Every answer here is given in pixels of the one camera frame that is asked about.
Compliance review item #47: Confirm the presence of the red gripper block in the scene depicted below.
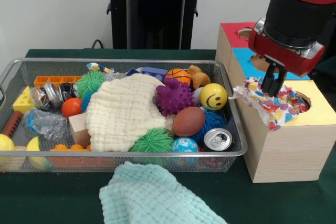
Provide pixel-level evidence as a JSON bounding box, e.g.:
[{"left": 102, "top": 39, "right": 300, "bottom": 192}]
[{"left": 248, "top": 18, "right": 325, "bottom": 98}]

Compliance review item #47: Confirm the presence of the white multicolour print cloth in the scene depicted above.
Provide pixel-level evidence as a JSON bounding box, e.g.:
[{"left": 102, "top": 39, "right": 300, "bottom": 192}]
[{"left": 229, "top": 77, "right": 311, "bottom": 132}]

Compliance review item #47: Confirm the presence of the cream knitted cloth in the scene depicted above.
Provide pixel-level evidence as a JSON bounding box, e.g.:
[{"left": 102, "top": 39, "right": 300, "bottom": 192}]
[{"left": 86, "top": 73, "right": 175, "bottom": 153}]

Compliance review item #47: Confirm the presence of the mint green knitted cloth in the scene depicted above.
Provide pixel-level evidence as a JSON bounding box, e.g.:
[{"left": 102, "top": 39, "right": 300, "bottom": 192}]
[{"left": 100, "top": 160, "right": 226, "bottom": 224}]

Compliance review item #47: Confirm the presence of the wooden box with three holes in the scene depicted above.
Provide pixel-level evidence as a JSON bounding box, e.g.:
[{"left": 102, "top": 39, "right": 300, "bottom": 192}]
[{"left": 215, "top": 22, "right": 336, "bottom": 184}]

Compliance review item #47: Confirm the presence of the yellow smiley face ball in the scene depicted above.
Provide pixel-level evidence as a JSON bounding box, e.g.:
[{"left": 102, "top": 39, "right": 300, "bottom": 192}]
[{"left": 200, "top": 83, "right": 228, "bottom": 111}]

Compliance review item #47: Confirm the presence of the silver drink can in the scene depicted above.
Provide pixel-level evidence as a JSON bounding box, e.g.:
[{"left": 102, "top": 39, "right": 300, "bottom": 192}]
[{"left": 204, "top": 128, "right": 233, "bottom": 151}]

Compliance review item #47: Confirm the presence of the orange toy basketball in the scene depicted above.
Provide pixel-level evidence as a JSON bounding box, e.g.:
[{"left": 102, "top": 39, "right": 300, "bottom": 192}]
[{"left": 165, "top": 68, "right": 192, "bottom": 85}]

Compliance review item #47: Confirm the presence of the brown toy football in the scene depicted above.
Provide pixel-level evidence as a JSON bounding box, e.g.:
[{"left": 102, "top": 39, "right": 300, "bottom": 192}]
[{"left": 173, "top": 107, "right": 206, "bottom": 137}]

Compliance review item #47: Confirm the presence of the purple spiky ball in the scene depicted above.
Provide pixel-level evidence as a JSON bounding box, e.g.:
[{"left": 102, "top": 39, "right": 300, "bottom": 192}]
[{"left": 156, "top": 78, "right": 196, "bottom": 116}]

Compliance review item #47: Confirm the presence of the green spiky ball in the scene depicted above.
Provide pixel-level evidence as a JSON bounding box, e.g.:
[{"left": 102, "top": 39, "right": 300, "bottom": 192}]
[
  {"left": 130, "top": 127, "right": 175, "bottom": 167},
  {"left": 77, "top": 70, "right": 106, "bottom": 99}
]

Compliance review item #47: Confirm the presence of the plain wooden block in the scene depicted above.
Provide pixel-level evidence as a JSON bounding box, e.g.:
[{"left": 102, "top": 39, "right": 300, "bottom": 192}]
[{"left": 68, "top": 112, "right": 91, "bottom": 148}]

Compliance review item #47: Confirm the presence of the red ball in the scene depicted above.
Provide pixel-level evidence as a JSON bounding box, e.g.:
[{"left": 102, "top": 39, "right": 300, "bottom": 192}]
[{"left": 61, "top": 98, "right": 84, "bottom": 119}]

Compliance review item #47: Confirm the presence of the orange toy brick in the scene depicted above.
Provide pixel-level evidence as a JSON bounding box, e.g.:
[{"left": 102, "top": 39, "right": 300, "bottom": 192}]
[{"left": 50, "top": 143, "right": 93, "bottom": 155}]

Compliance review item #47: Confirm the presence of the orange plastic tray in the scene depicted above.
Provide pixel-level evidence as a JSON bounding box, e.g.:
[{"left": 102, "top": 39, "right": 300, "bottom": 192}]
[{"left": 34, "top": 75, "right": 83, "bottom": 87}]

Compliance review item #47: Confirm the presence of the yellow cheese wedge toy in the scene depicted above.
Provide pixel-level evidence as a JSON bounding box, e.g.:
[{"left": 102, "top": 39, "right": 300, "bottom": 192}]
[{"left": 13, "top": 86, "right": 36, "bottom": 114}]

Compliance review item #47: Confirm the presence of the plain yellow ball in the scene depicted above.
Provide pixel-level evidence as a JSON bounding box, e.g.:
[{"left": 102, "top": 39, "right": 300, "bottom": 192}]
[{"left": 0, "top": 133, "right": 16, "bottom": 171}]

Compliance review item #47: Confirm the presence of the shallow wire mesh bin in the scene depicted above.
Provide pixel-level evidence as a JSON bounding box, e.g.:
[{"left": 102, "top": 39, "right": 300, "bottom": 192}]
[{"left": 0, "top": 58, "right": 248, "bottom": 173}]

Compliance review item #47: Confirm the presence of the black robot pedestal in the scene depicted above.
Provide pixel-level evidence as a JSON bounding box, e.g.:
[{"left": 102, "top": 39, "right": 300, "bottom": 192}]
[{"left": 101, "top": 0, "right": 212, "bottom": 50}]

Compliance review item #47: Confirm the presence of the black cable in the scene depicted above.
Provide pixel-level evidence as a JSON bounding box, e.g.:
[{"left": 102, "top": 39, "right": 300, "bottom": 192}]
[{"left": 92, "top": 39, "right": 106, "bottom": 50}]

